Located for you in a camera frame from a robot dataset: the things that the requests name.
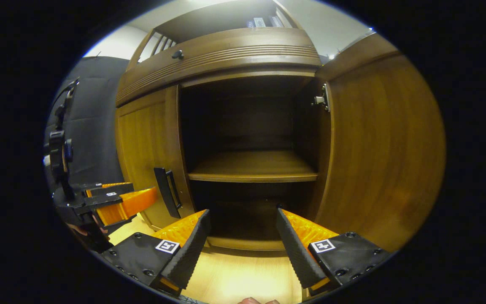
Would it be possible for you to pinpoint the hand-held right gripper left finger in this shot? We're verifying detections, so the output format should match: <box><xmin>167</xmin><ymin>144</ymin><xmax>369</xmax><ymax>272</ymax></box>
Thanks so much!
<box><xmin>101</xmin><ymin>209</ymin><xmax>212</xmax><ymax>296</ymax></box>

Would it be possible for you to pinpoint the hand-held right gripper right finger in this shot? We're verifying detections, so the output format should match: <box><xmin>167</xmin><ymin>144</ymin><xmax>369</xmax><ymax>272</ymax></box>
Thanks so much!
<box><xmin>276</xmin><ymin>207</ymin><xmax>395</xmax><ymax>296</ymax></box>

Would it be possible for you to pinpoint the wooden inner shelf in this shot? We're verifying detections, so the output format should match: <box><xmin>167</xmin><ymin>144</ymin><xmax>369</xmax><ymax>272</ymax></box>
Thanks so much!
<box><xmin>187</xmin><ymin>150</ymin><xmax>319</xmax><ymax>183</ymax></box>

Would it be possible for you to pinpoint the wooden cabinet door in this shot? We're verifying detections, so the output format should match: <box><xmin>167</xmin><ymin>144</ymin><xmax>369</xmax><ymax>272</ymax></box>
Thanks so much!
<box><xmin>314</xmin><ymin>33</ymin><xmax>447</xmax><ymax>253</ymax></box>
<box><xmin>116</xmin><ymin>86</ymin><xmax>196</xmax><ymax>231</ymax></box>

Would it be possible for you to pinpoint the wooden double-door shoe cabinet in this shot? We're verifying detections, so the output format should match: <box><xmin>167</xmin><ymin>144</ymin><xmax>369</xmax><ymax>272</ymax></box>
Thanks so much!
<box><xmin>114</xmin><ymin>0</ymin><xmax>447</xmax><ymax>254</ymax></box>

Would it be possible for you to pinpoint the black backdrop cloth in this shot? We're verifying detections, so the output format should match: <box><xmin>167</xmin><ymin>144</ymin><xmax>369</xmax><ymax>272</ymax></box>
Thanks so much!
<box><xmin>45</xmin><ymin>56</ymin><xmax>130</xmax><ymax>190</ymax></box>

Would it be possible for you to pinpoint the black left door handle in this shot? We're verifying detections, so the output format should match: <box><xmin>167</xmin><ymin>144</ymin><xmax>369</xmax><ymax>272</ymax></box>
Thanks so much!
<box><xmin>154</xmin><ymin>167</ymin><xmax>183</xmax><ymax>219</ymax></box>

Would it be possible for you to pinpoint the metal door hinge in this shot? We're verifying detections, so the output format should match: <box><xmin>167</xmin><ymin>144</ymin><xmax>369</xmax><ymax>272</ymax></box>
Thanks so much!
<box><xmin>312</xmin><ymin>83</ymin><xmax>331</xmax><ymax>112</ymax></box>

